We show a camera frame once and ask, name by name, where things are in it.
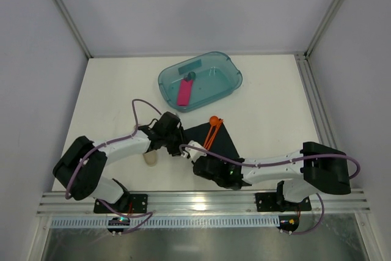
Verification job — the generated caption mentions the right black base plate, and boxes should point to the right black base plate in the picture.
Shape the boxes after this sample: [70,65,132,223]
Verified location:
[255,192,312,212]

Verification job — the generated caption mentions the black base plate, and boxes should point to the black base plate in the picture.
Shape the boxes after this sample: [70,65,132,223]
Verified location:
[93,193,148,215]
[255,192,312,212]

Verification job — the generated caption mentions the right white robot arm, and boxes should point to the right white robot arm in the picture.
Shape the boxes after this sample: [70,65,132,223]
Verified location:
[181,141,351,211]

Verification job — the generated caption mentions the pink rolled napkin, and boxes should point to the pink rolled napkin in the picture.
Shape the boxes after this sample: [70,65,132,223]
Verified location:
[177,79,194,106]

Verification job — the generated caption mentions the teal plastic bin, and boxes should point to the teal plastic bin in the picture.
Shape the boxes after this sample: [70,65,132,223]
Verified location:
[158,51,243,112]

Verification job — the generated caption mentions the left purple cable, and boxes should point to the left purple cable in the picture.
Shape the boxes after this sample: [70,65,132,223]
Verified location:
[65,98,163,234]

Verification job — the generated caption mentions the black paper napkin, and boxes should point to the black paper napkin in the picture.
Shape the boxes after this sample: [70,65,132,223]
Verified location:
[185,123,239,160]

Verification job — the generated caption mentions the green utensil in pink roll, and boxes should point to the green utensil in pink roll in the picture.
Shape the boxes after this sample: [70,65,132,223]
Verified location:
[184,72,196,82]

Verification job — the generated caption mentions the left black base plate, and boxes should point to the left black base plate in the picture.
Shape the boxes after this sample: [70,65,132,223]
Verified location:
[93,193,148,215]

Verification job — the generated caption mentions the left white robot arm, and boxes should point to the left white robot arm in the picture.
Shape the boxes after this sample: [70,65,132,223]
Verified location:
[53,112,185,213]

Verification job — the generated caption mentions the purple cable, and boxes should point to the purple cable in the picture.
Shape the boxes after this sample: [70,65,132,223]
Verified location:
[178,143,361,236]
[65,98,163,234]

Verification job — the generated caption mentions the orange plastic knife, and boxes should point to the orange plastic knife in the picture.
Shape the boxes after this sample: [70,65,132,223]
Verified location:
[203,116,224,150]

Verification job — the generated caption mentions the slotted cable duct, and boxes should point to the slotted cable duct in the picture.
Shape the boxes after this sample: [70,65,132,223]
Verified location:
[50,215,280,229]

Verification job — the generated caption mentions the aluminium front rail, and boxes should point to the aluminium front rail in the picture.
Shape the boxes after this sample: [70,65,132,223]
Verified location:
[36,189,371,216]

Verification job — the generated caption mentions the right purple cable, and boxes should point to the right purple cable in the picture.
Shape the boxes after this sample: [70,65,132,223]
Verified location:
[178,143,361,236]

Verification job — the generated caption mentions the orange plastic spoon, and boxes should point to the orange plastic spoon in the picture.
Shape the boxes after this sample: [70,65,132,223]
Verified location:
[203,116,219,148]

